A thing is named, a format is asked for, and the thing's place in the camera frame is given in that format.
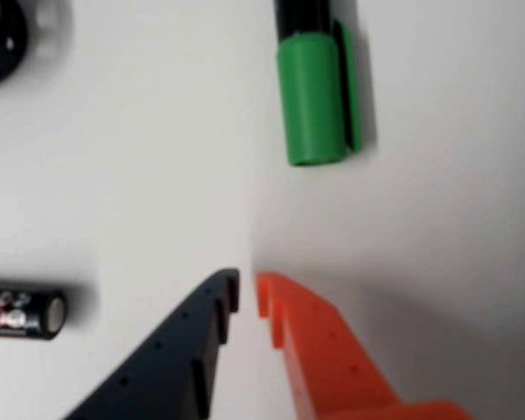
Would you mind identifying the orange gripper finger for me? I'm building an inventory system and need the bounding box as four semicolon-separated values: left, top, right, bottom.
254;270;473;420

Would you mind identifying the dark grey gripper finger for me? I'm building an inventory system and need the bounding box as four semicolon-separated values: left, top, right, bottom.
63;268;241;420

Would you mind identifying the green marker with black barrel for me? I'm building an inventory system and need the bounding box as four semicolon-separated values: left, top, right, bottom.
274;0;363;167

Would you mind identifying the black AA battery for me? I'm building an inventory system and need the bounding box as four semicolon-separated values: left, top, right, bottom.
0;282;68;342

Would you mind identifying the black plastic ring clamp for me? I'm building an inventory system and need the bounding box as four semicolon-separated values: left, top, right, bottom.
0;0;31;88

